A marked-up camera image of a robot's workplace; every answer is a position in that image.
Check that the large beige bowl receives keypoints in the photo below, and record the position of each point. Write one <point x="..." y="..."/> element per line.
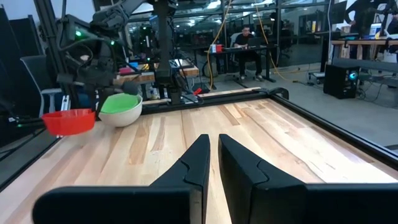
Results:
<point x="121" y="119"/>

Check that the wooden workbench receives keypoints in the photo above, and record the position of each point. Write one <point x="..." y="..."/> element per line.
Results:
<point x="357" y="46"/>
<point x="146" y="77"/>

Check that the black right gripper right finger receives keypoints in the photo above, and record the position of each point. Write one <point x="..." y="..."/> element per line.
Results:
<point x="264" y="202"/>

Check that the red box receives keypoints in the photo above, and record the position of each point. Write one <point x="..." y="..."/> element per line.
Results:
<point x="218" y="48"/>

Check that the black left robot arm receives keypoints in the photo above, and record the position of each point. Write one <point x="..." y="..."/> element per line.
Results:
<point x="163" y="46"/>

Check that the black computer tower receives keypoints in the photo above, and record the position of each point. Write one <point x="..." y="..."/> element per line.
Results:
<point x="340" y="82"/>

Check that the person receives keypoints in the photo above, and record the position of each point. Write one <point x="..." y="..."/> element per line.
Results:
<point x="363" y="15"/>
<point x="245" y="40"/>

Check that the small red tool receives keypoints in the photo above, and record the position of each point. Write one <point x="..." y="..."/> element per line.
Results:
<point x="197" y="91"/>

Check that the black partition panel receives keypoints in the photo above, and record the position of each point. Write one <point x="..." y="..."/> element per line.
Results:
<point x="21" y="37"/>

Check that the black office desk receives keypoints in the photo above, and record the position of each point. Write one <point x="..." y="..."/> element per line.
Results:
<point x="248" y="48"/>

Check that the red plastic bowl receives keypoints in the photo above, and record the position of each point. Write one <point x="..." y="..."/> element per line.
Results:
<point x="68" y="124"/>

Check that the grey office chair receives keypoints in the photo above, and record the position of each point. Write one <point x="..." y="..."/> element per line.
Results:
<point x="37" y="71"/>

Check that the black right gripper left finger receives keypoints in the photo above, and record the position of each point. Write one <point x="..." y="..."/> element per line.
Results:
<point x="174" y="202"/>

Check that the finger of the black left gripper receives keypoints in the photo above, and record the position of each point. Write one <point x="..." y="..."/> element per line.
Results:
<point x="97" y="98"/>

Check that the green plastic bowl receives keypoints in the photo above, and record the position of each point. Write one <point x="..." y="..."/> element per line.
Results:
<point x="119" y="104"/>

